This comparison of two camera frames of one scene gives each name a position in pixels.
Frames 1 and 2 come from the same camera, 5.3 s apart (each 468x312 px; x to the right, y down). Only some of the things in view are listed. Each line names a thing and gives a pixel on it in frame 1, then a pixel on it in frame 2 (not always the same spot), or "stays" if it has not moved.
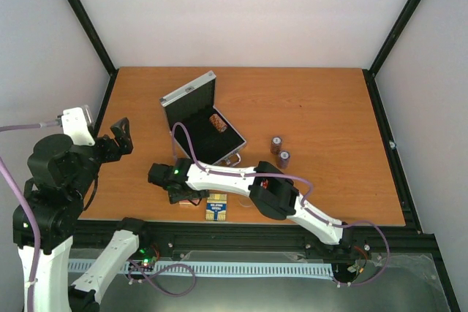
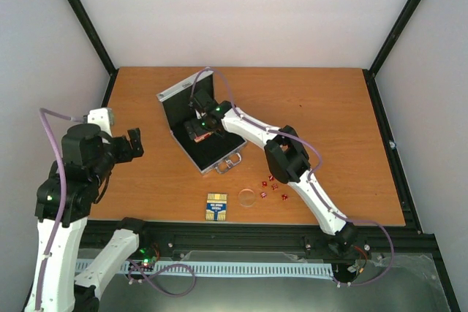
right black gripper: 175,197 -> 198,129
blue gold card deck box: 216,209 stays
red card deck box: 190,202 -> 202,137
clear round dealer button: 246,201 stays
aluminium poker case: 213,139 stays
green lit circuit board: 148,257 stays
